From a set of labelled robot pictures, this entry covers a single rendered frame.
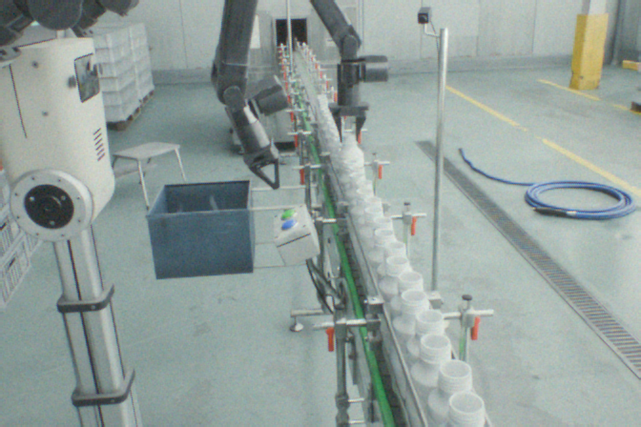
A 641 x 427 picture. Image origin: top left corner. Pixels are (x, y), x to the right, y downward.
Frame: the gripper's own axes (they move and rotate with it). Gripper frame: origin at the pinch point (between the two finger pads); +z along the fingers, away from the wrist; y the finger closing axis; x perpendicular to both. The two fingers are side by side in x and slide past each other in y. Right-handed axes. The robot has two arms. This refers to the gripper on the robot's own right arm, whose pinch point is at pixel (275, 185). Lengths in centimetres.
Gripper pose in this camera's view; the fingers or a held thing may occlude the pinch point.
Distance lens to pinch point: 129.4
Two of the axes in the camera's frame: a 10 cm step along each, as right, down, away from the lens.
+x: -9.2, 3.8, 0.5
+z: 3.7, 8.6, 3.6
